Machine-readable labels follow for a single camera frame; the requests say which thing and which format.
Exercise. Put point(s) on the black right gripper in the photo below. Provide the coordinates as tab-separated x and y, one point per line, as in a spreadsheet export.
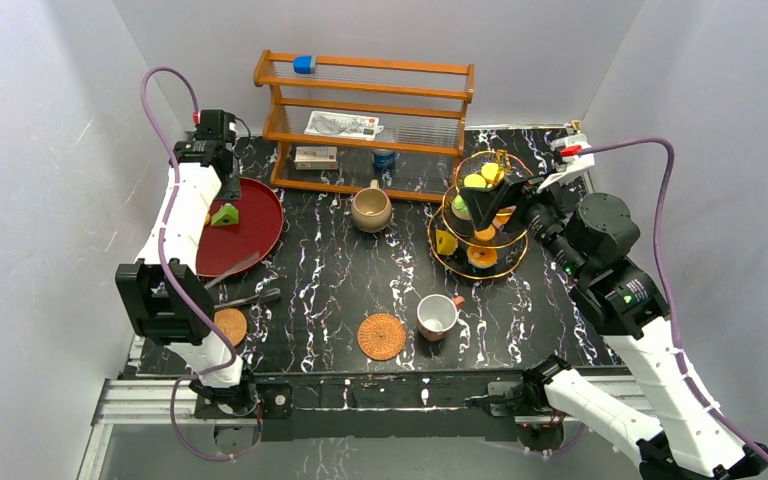
485	202

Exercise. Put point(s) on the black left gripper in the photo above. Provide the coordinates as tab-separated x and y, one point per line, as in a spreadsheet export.
227	183

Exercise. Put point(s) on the green frosted donut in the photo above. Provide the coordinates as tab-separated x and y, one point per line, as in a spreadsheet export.
460	208

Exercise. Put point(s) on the green triangular toy cake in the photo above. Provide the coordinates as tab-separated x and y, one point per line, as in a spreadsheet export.
226	215

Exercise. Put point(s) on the green round cookie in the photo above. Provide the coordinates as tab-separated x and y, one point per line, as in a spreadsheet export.
475	181

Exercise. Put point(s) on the orange round cookie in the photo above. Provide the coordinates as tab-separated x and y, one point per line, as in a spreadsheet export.
492	173
485	235

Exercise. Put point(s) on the three-tier glass gold stand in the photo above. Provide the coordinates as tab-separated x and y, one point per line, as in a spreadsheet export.
511	246

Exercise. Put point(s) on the orange white round cake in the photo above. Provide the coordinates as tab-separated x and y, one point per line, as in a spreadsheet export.
482	257

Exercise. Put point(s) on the yellow striped toy cake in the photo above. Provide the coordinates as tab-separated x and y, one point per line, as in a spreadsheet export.
445	242

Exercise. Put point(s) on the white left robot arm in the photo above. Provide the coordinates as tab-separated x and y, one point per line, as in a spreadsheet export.
163	296

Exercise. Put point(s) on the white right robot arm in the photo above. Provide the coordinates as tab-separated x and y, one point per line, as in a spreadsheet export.
683	436

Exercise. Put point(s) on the red round tray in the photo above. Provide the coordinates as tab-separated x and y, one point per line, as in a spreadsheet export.
237	247

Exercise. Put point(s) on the small white red box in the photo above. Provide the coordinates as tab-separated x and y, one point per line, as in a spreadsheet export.
315	158

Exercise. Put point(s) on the blue bottle cap jar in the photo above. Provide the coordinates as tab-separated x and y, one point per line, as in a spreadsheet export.
383	159

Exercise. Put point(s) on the beige ceramic pitcher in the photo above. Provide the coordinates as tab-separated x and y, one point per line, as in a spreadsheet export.
371	208

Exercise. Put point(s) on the white plastic packet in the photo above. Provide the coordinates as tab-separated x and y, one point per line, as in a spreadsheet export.
341	125

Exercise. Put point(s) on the pink floral mug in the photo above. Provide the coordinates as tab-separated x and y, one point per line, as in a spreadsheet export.
437	314

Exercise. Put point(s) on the wooden shelf rack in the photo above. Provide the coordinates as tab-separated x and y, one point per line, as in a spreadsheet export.
421	105

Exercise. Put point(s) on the left woven rattan coaster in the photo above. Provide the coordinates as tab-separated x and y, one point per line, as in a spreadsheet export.
232	323

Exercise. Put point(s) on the woven rattan coaster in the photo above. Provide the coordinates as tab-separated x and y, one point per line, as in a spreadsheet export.
232	323
381	337

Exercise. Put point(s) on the blue white eraser block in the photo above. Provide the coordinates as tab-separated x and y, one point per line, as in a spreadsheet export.
304	65

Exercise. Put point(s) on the centre woven rattan coaster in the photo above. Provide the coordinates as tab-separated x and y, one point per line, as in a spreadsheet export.
381	337

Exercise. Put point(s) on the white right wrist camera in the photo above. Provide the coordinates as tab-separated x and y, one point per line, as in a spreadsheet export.
570	162

